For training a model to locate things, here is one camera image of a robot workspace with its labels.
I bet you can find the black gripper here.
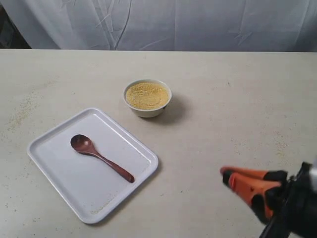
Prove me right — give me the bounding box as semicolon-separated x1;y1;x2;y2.
220;162;317;238

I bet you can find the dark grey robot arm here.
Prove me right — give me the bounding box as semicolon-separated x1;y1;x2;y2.
220;162;317;238

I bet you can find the white bowl of grain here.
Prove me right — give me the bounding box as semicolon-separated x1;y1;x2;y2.
123;79;172;119

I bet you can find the brown wooden spoon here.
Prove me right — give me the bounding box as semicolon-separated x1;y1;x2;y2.
70;134;135;183

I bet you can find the white fabric backdrop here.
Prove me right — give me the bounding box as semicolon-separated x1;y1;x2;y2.
1;0;317;52

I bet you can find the white plastic tray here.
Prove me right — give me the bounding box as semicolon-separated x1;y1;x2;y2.
27;108;159;224

